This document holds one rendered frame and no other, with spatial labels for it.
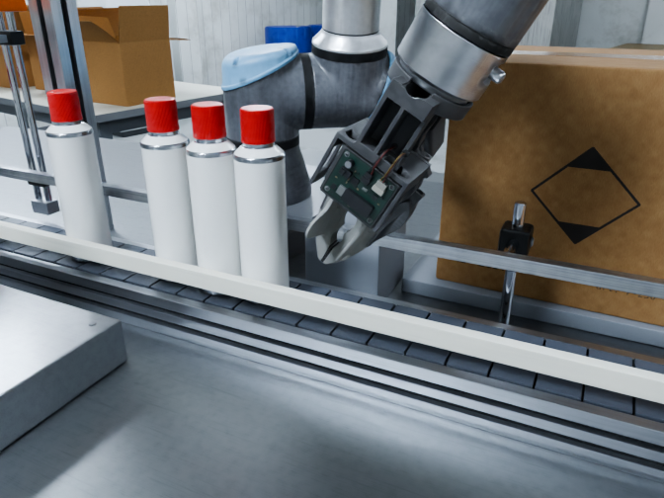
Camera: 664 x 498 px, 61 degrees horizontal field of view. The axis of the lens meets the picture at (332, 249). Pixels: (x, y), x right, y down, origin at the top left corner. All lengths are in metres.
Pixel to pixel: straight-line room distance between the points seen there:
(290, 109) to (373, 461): 0.54
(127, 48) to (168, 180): 1.87
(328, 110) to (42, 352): 0.52
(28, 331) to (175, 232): 0.18
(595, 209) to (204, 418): 0.46
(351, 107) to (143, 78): 1.72
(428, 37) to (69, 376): 0.44
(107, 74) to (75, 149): 1.83
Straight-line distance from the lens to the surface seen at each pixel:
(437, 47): 0.43
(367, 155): 0.45
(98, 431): 0.57
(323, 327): 0.57
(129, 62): 2.49
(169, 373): 0.62
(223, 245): 0.62
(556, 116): 0.66
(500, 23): 0.43
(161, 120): 0.63
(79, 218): 0.75
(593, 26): 8.14
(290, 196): 0.90
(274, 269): 0.60
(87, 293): 0.74
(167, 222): 0.65
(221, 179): 0.59
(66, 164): 0.73
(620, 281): 0.55
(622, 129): 0.65
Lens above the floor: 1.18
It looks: 24 degrees down
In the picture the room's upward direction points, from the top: straight up
